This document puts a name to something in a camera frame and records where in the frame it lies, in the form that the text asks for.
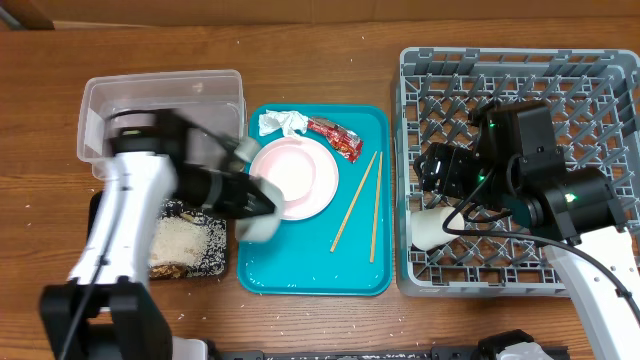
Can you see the clear plastic bin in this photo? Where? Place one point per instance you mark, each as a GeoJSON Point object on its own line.
{"type": "Point", "coordinates": [212, 99]}

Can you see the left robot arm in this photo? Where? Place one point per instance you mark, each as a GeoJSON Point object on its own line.
{"type": "Point", "coordinates": [105, 310]}

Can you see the white napkin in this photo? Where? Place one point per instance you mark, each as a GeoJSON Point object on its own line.
{"type": "Point", "coordinates": [291, 123]}

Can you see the teal serving tray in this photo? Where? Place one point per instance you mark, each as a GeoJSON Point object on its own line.
{"type": "Point", "coordinates": [297, 260]}

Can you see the rice and food scraps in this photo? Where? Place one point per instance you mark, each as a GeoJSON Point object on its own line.
{"type": "Point", "coordinates": [182, 245]}

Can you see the right wooden chopstick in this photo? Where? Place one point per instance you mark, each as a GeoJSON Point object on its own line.
{"type": "Point", "coordinates": [376, 210]}

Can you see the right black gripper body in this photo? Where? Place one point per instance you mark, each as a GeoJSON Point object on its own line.
{"type": "Point", "coordinates": [459, 173]}

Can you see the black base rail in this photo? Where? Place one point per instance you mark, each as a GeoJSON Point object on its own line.
{"type": "Point", "coordinates": [435, 353]}

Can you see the pink plate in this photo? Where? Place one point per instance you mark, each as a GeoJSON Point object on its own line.
{"type": "Point", "coordinates": [305, 172]}

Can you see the red snack wrapper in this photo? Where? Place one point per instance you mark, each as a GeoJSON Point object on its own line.
{"type": "Point", "coordinates": [346, 142]}

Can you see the black plastic tray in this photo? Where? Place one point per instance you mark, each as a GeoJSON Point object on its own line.
{"type": "Point", "coordinates": [217, 240]}

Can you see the wooden chopstick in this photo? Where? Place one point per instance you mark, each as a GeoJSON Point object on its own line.
{"type": "Point", "coordinates": [353, 203]}
{"type": "Point", "coordinates": [376, 210]}

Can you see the grey bowl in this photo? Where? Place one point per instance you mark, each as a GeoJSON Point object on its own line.
{"type": "Point", "coordinates": [260, 229]}

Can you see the grey dishwasher rack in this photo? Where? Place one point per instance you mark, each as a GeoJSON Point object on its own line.
{"type": "Point", "coordinates": [593, 96]}

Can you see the left wooden chopstick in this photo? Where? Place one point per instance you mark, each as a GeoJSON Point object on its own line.
{"type": "Point", "coordinates": [353, 203]}

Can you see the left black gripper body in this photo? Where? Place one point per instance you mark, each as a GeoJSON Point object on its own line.
{"type": "Point", "coordinates": [226, 195]}

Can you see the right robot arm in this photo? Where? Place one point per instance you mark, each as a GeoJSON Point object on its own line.
{"type": "Point", "coordinates": [514, 183]}

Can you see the white cup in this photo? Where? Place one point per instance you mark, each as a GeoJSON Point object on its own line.
{"type": "Point", "coordinates": [427, 228]}

